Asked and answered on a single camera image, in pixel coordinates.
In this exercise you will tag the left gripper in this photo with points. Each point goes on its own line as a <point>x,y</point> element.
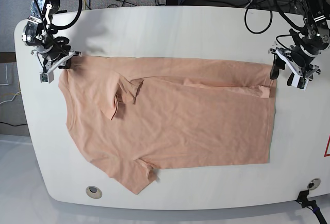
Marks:
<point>299,58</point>

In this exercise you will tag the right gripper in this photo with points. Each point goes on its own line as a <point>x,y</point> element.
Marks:
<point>58,56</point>

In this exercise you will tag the peach T-shirt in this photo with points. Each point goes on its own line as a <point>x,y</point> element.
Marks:
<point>132,116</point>

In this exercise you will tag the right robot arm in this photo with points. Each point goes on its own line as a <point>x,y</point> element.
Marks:
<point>39,32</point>

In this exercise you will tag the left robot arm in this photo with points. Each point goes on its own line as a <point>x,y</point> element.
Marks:
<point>309,40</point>

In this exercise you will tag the red warning sticker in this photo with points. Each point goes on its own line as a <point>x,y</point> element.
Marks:
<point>327,152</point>

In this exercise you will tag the right table grommet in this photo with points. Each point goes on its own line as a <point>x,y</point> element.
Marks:
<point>313,184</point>

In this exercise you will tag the table grommet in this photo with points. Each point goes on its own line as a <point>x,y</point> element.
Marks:
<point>94,192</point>
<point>313,184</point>

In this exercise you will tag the left table grommet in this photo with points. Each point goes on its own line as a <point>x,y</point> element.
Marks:
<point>94,192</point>

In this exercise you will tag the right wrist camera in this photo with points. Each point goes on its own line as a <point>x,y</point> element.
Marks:
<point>47,77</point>

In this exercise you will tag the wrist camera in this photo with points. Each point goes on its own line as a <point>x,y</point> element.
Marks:
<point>297,81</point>
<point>47,77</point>

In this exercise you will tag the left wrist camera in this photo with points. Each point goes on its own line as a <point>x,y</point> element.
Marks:
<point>297,81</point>

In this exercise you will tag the black clamp with cable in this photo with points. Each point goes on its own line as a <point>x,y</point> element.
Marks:
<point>304,202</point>

